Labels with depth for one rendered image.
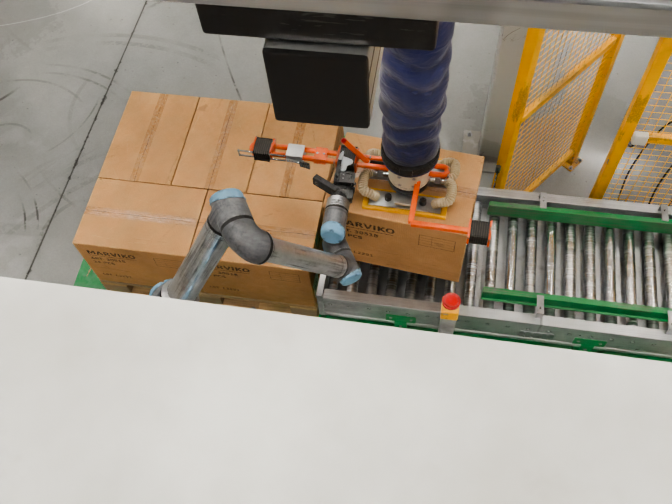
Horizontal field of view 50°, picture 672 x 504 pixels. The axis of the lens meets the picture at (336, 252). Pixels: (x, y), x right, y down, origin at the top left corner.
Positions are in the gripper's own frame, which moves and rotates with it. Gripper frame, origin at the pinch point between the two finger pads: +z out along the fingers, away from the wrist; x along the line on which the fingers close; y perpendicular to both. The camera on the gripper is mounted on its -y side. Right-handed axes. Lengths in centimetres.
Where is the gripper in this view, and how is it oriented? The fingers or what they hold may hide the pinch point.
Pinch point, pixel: (341, 158)
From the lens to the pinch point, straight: 290.7
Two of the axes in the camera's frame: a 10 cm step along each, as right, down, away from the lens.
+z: 1.6, -8.6, 4.8
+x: -0.6, -4.9, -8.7
